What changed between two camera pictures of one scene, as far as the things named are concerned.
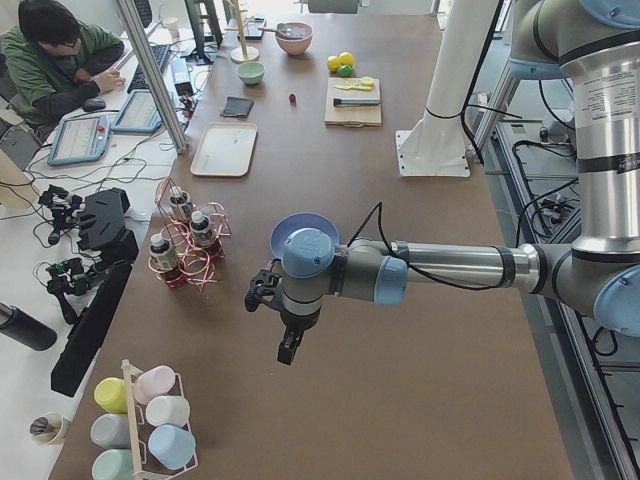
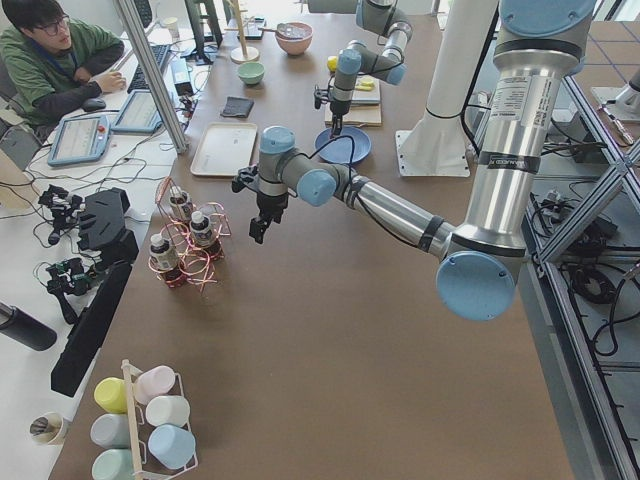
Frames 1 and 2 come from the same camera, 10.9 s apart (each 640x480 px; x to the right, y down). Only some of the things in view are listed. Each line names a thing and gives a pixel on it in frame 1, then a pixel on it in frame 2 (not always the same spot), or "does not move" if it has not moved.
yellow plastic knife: x=367 y=86 does not move
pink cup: x=153 y=383 does not move
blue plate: x=304 y=220 to x=351 y=145
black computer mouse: x=93 y=104 does not move
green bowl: x=251 y=72 does not move
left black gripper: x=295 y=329 to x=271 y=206
